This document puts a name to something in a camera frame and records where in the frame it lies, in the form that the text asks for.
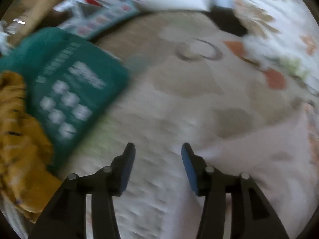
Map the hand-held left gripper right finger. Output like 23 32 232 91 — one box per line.
181 142 289 239

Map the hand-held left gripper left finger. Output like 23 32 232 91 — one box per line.
27 142 136 239

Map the heart print quilt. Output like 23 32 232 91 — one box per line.
0 12 314 239

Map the green tissue package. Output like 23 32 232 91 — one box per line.
0 27 130 172

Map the yellow striped garment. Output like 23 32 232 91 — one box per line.
0 71 63 223

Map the colourful shapes printed box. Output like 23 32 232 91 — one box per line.
58 0 140 39

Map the floral pillow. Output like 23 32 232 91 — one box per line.
232 0 319 97

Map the brown cardboard box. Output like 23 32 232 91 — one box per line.
5 0 65 45

